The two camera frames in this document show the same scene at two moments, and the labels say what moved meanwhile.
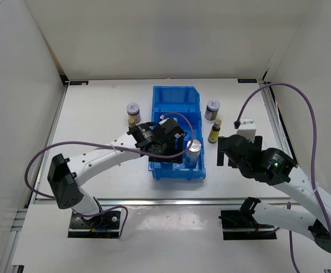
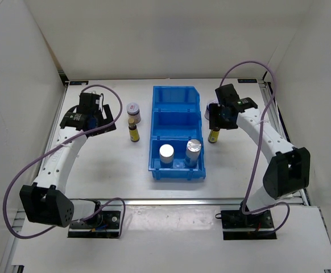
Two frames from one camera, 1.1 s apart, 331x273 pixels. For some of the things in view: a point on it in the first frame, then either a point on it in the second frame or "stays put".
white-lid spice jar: (211, 110) stays put
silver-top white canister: (192, 154) stays put
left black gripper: (176, 159) → (107, 114)
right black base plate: (243, 224) stays put
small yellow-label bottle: (214, 133) stays put
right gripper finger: (223, 143) → (228, 97)
